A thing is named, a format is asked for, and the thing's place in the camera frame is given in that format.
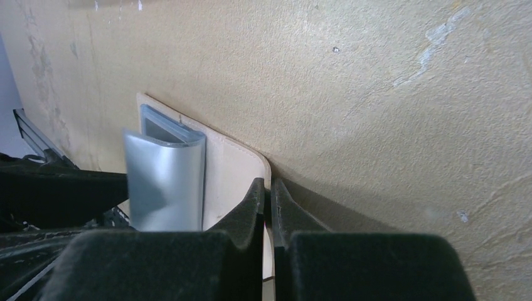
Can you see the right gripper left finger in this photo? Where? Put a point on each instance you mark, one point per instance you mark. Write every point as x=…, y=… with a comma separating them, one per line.
x=222, y=263

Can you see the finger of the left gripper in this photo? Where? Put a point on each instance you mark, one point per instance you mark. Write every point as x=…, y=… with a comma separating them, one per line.
x=48, y=193

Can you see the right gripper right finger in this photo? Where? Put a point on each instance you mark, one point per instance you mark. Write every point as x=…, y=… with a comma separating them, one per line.
x=315, y=263

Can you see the beige card holder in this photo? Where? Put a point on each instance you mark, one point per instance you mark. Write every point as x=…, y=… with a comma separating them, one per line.
x=183, y=176

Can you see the aluminium table frame rail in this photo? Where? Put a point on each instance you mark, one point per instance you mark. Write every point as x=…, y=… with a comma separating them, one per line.
x=39, y=142

